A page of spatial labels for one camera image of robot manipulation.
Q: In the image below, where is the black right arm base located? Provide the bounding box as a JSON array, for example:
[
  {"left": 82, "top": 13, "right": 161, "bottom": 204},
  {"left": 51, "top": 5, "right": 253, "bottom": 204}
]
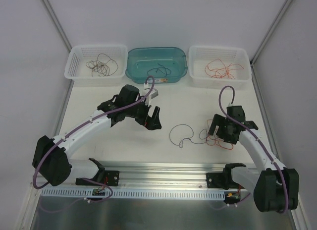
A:
[{"left": 206, "top": 172, "right": 239, "bottom": 190}]

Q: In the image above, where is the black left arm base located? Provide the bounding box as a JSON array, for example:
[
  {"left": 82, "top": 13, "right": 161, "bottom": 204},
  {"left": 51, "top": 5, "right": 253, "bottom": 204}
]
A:
[{"left": 75, "top": 170, "right": 120, "bottom": 186}]

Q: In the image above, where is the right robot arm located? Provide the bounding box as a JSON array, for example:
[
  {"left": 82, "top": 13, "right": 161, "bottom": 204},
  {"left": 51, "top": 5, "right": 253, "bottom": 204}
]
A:
[{"left": 207, "top": 106, "right": 299, "bottom": 213}]

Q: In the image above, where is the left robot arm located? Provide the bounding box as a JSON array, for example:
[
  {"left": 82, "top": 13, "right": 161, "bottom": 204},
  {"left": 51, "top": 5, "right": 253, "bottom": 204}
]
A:
[{"left": 32, "top": 84, "right": 161, "bottom": 189}]

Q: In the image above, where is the teal plastic tub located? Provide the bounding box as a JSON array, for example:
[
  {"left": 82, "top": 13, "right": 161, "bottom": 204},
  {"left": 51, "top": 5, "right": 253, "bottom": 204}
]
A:
[{"left": 125, "top": 47, "right": 188, "bottom": 84}]

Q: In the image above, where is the right white mesh basket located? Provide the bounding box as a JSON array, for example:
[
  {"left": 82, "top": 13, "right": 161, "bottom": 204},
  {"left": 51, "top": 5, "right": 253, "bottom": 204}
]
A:
[{"left": 188, "top": 46, "right": 252, "bottom": 90}]

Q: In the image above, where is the white mesh basket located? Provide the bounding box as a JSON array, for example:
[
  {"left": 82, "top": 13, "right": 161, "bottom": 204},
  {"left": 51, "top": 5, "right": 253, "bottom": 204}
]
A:
[
  {"left": 64, "top": 44, "right": 128, "bottom": 87},
  {"left": 188, "top": 46, "right": 252, "bottom": 90}
]

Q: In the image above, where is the left white mesh basket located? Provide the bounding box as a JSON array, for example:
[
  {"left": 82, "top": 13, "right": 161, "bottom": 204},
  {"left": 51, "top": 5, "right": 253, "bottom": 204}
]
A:
[{"left": 64, "top": 44, "right": 128, "bottom": 87}]

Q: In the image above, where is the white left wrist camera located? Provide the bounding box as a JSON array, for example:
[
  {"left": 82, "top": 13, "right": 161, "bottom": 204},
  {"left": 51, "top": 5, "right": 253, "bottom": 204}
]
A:
[{"left": 142, "top": 84, "right": 159, "bottom": 106}]

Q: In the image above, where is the aluminium frame rail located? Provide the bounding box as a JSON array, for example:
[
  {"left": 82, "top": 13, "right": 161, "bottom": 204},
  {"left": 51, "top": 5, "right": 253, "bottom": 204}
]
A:
[{"left": 31, "top": 162, "right": 285, "bottom": 190}]

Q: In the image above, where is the white slotted cable duct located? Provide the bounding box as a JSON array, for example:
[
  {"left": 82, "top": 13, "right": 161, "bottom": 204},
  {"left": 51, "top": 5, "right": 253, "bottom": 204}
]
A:
[{"left": 42, "top": 187, "right": 225, "bottom": 201}]

